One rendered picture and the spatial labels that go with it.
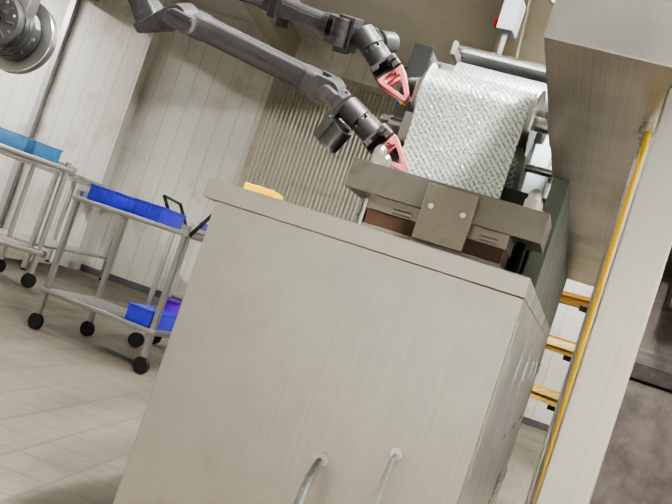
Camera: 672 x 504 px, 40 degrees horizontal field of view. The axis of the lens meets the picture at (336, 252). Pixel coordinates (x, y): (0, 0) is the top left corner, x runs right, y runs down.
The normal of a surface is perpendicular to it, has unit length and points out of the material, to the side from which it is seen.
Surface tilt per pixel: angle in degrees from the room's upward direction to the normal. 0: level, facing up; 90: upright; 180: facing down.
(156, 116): 90
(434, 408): 90
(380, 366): 90
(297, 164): 90
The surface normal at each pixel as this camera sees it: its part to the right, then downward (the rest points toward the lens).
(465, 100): -0.24, -0.12
